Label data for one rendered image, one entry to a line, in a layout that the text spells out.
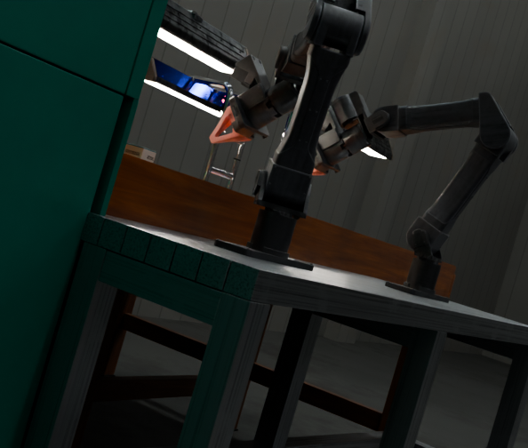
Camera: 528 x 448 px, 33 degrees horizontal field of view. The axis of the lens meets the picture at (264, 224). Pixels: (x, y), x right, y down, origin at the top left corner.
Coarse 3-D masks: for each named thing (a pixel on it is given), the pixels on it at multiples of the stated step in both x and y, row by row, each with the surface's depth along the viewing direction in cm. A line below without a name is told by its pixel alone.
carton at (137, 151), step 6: (126, 144) 143; (126, 150) 143; (132, 150) 142; (138, 150) 142; (144, 150) 141; (150, 150) 143; (138, 156) 141; (144, 156) 142; (150, 156) 143; (150, 162) 143
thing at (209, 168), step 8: (192, 80) 289; (200, 80) 288; (208, 80) 287; (216, 80) 286; (216, 88) 303; (224, 88) 284; (232, 88) 283; (232, 96) 283; (224, 104) 282; (216, 144) 282; (240, 144) 295; (216, 152) 283; (240, 152) 295; (208, 160) 282; (240, 160) 296; (208, 168) 282; (216, 168) 286; (232, 168) 296; (208, 176) 283; (224, 176) 291; (232, 176) 295; (232, 184) 296
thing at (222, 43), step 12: (168, 0) 182; (168, 12) 181; (180, 12) 185; (168, 24) 180; (180, 24) 184; (192, 24) 189; (204, 24) 194; (180, 36) 184; (192, 36) 187; (204, 36) 192; (216, 36) 198; (228, 36) 204; (204, 48) 192; (216, 48) 196; (228, 48) 202; (240, 48) 208; (216, 60) 198; (228, 60) 201
